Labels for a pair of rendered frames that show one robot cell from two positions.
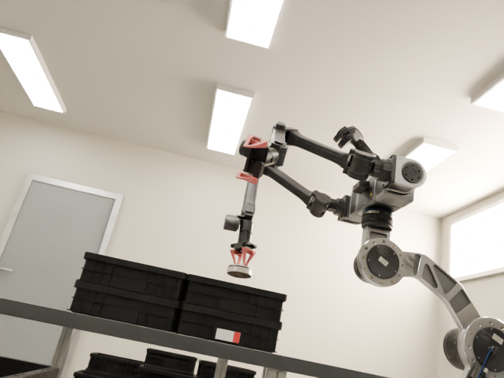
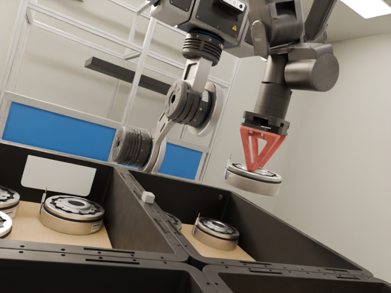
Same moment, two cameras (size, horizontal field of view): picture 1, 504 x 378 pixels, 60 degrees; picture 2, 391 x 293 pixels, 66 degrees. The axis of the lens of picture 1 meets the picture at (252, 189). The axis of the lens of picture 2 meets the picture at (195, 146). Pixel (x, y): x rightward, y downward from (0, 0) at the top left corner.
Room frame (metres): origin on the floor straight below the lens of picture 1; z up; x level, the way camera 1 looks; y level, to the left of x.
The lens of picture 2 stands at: (2.13, 0.45, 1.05)
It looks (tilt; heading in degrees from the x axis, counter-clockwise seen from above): 3 degrees down; 248
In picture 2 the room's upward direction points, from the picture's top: 17 degrees clockwise
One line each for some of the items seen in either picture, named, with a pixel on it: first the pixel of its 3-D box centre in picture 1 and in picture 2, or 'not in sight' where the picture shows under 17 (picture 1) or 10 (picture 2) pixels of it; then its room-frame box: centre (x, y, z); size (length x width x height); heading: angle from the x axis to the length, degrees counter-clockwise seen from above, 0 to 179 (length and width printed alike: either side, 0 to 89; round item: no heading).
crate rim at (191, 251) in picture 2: (233, 291); (220, 216); (1.86, -0.01, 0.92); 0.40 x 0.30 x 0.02; 94
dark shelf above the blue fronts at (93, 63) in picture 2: not in sight; (156, 86); (1.56, -2.22, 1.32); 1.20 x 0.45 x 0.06; 6
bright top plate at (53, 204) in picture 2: not in sight; (75, 207); (2.09, -0.10, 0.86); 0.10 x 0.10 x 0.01
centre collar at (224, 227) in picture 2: not in sight; (217, 225); (1.79, -0.13, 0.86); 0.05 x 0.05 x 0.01
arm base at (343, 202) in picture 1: (337, 206); not in sight; (2.03, -0.43, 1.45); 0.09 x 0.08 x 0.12; 6
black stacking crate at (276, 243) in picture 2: (231, 304); (212, 243); (1.86, -0.01, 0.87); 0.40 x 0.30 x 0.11; 94
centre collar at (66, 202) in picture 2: not in sight; (76, 204); (2.09, -0.10, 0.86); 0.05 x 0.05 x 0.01
